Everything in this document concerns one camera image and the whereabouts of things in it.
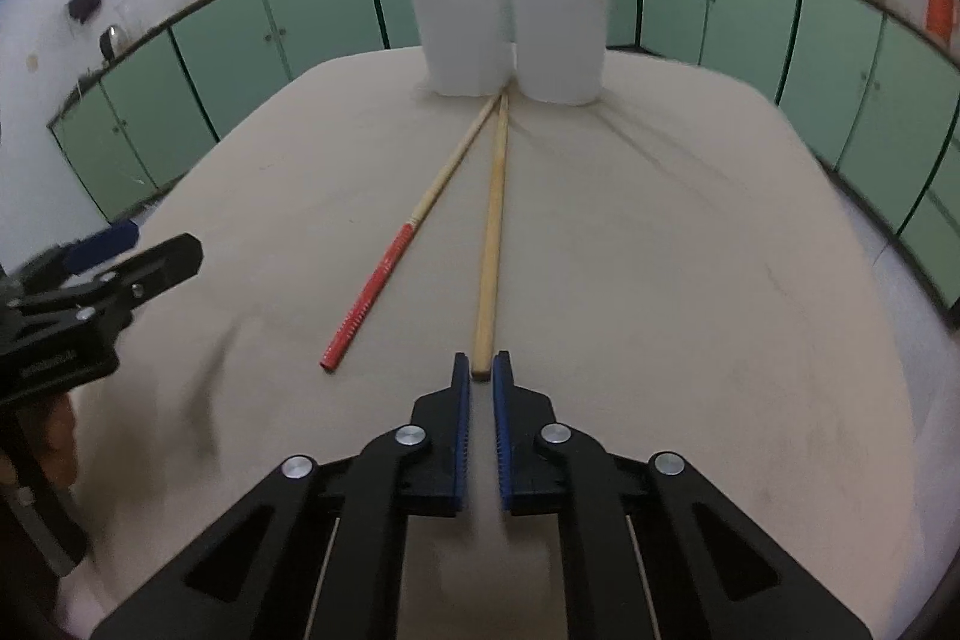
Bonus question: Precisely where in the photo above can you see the steel kettle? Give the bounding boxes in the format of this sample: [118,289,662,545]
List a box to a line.
[98,25,128,64]

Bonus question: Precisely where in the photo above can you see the orange thermos jug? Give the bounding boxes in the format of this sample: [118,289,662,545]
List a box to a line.
[924,0,958,46]

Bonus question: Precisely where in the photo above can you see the white right utensil holder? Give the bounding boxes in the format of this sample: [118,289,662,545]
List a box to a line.
[511,0,610,106]

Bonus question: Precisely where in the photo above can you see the black hanging cloth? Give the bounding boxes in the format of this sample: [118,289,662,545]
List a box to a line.
[67,0,103,25]

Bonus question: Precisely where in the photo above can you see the left hand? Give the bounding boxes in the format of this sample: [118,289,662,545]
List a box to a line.
[2,393,78,489]

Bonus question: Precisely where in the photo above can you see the plain bamboo chopstick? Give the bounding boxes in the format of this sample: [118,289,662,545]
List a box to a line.
[472,94,509,380]

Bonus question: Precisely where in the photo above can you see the bamboo chopstick red handle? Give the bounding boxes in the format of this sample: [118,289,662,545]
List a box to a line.
[319,92,505,374]

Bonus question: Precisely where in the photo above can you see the white left utensil holder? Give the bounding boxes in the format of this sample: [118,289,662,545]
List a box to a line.
[412,0,514,97]

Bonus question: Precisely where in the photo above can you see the white utensil holder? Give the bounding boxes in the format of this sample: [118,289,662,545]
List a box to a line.
[412,0,514,97]
[511,0,610,106]

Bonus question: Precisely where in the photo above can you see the green kitchen cabinets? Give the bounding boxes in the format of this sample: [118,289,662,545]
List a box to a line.
[50,0,958,312]

